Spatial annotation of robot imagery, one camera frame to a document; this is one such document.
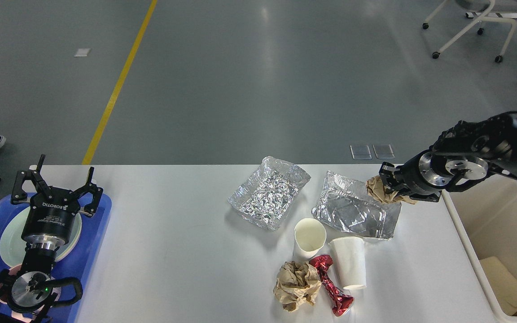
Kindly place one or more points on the red foil wrapper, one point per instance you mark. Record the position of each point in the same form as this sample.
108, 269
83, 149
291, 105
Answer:
341, 301

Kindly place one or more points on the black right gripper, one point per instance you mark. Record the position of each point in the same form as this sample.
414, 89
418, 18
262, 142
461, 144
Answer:
423, 178

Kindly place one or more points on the white paper cup inverted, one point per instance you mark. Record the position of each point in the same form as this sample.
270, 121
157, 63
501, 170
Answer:
349, 257

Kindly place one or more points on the mint green plate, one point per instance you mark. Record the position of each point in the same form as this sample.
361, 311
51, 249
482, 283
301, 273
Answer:
12, 247

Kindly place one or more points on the flat foil sheet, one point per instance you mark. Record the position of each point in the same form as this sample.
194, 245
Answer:
346, 206

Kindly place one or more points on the brown paper bag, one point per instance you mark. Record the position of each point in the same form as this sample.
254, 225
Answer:
503, 284

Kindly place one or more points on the crumpled foil tray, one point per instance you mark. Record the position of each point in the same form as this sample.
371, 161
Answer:
265, 198

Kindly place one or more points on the beige plastic bin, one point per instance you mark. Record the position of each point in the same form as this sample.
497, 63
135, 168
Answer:
486, 221

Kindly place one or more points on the blue plastic tray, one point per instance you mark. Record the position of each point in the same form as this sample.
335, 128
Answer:
78, 262

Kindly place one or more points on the pink ribbed mug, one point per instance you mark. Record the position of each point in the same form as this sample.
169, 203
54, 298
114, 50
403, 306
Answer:
25, 317

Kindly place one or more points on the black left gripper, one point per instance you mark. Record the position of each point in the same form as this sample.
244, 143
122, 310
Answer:
51, 220

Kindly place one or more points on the white rolling chair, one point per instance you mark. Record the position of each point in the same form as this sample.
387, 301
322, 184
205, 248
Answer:
481, 11

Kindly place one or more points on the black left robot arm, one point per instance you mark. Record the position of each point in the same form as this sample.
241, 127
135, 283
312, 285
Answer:
30, 287

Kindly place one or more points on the brown paper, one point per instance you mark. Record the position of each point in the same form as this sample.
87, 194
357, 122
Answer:
376, 189

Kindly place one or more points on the white paper cup upright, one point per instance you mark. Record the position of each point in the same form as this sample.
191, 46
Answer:
309, 238

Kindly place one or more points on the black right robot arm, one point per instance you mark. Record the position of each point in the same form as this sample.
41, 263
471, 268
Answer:
462, 157

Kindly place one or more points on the crumpled brown paper ball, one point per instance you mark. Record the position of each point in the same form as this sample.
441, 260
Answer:
297, 283

